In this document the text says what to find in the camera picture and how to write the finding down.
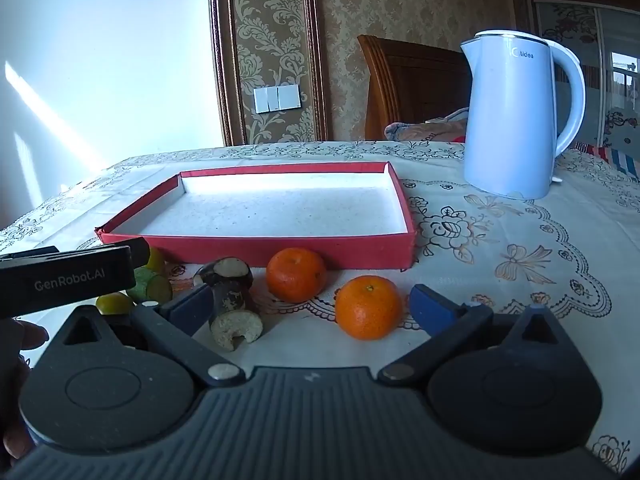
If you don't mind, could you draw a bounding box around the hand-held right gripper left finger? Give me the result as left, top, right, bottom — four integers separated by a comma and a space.
62, 282, 247, 387

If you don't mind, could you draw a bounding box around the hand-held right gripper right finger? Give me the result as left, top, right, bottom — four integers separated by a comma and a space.
377, 284, 571, 387

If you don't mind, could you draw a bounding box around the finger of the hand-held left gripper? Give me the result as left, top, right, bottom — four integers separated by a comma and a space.
0, 237, 151, 319
0, 246, 61, 263

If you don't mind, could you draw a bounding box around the small yellow citrus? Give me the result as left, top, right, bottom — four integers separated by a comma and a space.
144, 246, 167, 276
96, 292, 135, 316

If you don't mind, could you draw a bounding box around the red cardboard box tray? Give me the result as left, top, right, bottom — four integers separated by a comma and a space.
95, 161, 418, 272

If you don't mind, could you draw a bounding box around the person's left hand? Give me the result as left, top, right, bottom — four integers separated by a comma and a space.
0, 317, 51, 461

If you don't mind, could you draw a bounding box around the green cut fruit piece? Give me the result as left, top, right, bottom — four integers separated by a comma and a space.
125, 267, 173, 305

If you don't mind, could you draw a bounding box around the bitten water chestnut piece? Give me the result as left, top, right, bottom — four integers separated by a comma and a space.
209, 310, 264, 352

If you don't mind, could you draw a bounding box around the orange mandarin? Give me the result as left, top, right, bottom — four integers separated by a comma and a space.
265, 247, 329, 304
334, 275, 404, 341

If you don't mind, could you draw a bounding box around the printed pillow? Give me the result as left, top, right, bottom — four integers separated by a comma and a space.
384, 110, 468, 143

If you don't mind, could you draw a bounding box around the white electric kettle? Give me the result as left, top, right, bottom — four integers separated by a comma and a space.
460, 30, 587, 201

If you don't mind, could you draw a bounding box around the wooden bed headboard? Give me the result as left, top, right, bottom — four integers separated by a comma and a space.
357, 35, 471, 141

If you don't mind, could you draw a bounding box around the striped cloth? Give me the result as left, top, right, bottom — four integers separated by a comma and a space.
575, 142, 640, 183

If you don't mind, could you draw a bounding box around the glass door wardrobe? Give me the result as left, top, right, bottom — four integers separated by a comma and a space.
505, 0, 640, 161

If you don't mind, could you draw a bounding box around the white wall light switch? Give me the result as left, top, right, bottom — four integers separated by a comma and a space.
253, 84, 302, 113

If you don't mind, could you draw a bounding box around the wooden wall moulding frame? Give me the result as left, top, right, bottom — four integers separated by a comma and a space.
207, 0, 331, 147

